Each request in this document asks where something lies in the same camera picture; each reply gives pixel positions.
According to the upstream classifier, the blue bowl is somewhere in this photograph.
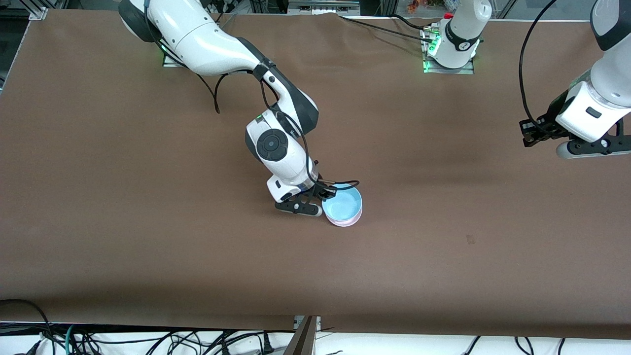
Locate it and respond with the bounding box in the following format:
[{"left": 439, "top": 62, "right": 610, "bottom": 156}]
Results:
[{"left": 321, "top": 184, "right": 363, "bottom": 222}]

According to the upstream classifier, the pink bowl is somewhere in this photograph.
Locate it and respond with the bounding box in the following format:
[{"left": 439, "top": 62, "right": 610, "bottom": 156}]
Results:
[{"left": 326, "top": 210, "right": 363, "bottom": 228}]

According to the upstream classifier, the grey power strip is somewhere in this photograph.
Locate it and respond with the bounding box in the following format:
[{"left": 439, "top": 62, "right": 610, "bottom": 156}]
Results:
[{"left": 288, "top": 0, "right": 360, "bottom": 15}]

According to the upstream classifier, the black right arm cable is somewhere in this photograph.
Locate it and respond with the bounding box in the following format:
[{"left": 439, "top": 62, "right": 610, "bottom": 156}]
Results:
[{"left": 200, "top": 69, "right": 360, "bottom": 193}]

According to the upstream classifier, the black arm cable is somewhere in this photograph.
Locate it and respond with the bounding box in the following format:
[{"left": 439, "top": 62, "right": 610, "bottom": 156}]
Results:
[
  {"left": 518, "top": 0, "right": 560, "bottom": 134},
  {"left": 200, "top": 69, "right": 360, "bottom": 193}
]

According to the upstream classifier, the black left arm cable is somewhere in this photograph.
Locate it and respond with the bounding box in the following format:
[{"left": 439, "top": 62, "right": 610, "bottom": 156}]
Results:
[{"left": 518, "top": 0, "right": 560, "bottom": 134}]

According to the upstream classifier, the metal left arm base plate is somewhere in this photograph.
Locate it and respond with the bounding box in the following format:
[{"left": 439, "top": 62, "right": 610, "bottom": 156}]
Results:
[{"left": 422, "top": 27, "right": 475, "bottom": 75}]

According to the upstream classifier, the aluminium profile post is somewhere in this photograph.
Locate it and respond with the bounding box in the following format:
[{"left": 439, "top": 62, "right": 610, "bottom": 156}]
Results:
[{"left": 283, "top": 316, "right": 322, "bottom": 355}]

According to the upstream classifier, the black cable across table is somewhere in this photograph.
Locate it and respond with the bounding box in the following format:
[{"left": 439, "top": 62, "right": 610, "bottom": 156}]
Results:
[{"left": 337, "top": 14, "right": 437, "bottom": 42}]

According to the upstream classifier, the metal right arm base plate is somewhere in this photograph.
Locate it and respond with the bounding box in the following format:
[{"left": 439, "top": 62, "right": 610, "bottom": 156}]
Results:
[{"left": 163, "top": 49, "right": 190, "bottom": 68}]

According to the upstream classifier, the tangled black cable bundle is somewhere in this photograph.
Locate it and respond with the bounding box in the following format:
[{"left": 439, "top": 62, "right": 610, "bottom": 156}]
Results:
[{"left": 74, "top": 328, "right": 262, "bottom": 355}]

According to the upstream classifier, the aluminium table corner bracket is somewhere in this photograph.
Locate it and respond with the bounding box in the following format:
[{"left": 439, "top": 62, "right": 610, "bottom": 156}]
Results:
[{"left": 27, "top": 0, "right": 49, "bottom": 21}]

